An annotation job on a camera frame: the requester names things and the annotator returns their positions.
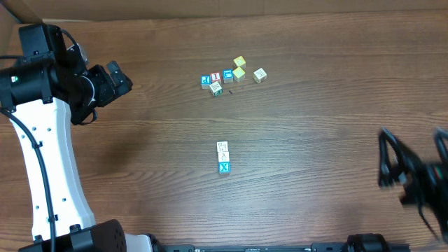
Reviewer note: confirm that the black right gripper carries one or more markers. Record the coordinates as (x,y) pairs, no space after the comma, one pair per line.
(406,177)

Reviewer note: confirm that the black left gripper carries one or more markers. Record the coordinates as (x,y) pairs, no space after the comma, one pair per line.
(106,84)

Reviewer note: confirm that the wooden O block green side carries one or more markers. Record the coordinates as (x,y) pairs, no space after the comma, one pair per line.
(222,146)

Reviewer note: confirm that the wooden block red side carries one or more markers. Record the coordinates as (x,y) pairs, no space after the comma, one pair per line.
(223,156)

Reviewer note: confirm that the blue X letter block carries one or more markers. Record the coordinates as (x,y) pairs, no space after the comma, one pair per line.
(224,167)

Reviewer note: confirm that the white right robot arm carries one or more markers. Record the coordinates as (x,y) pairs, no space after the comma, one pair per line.
(424,183)

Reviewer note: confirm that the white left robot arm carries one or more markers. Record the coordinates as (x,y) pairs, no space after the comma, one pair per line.
(51,88)

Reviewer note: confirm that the blue P letter block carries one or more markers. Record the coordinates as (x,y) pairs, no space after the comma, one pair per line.
(205,81)

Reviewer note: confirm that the red I letter block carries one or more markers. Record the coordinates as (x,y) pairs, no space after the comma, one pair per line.
(215,77)

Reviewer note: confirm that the wooden W block green side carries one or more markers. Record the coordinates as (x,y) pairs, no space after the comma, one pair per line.
(216,89)

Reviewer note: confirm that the blue J letter block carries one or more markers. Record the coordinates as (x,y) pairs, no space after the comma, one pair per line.
(227,75)

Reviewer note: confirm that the yellow block near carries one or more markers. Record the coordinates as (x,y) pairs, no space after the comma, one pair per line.
(238,74)

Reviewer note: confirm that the yellow block far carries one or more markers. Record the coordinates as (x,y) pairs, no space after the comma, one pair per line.
(239,62)

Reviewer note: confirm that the wooden block yellow side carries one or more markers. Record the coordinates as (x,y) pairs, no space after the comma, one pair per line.
(259,75)

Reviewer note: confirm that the brown cardboard wall panel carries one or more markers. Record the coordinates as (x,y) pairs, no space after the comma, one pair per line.
(101,10)

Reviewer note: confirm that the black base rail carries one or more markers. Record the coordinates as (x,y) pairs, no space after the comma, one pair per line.
(354,243)

